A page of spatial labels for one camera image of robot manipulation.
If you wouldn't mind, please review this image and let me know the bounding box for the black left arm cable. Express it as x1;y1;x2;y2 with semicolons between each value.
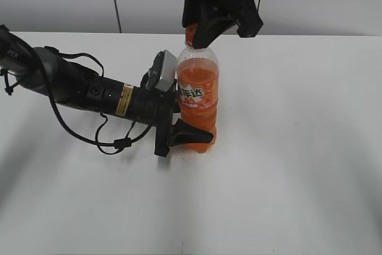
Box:
4;46;153;155

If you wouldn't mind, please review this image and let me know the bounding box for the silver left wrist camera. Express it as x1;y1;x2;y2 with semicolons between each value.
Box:
146;50;177;92

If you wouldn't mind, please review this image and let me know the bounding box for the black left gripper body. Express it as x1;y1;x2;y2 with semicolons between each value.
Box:
154;79;179;157

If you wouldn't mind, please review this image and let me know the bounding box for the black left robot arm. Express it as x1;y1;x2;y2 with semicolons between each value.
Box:
1;26;213;157

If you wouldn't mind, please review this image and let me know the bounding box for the orange soda plastic bottle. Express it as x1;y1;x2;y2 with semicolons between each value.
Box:
177;41;219;153

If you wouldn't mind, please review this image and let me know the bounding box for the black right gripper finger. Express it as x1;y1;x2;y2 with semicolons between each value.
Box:
192;13;236;49

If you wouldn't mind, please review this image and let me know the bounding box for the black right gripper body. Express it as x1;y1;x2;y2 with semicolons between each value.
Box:
181;0;264;38

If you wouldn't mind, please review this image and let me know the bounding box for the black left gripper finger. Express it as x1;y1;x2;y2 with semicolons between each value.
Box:
168;119;214;146

